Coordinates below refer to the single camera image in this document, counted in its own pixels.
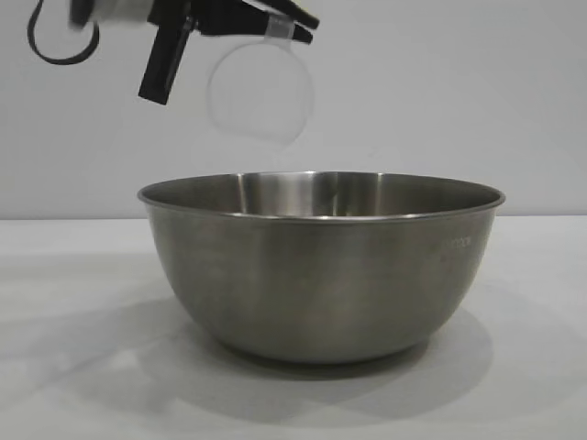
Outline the translucent plastic measuring cup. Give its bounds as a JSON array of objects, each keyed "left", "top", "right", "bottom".
[{"left": 206, "top": 16, "right": 316, "bottom": 154}]

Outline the stainless steel mixing bowl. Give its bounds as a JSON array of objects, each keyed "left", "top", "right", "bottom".
[{"left": 135, "top": 170, "right": 507, "bottom": 366}]

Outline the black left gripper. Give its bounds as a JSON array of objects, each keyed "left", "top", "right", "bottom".
[{"left": 150, "top": 0, "right": 321, "bottom": 46}]

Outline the black cable loop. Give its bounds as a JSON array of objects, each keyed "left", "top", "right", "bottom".
[{"left": 27, "top": 0, "right": 101, "bottom": 66}]

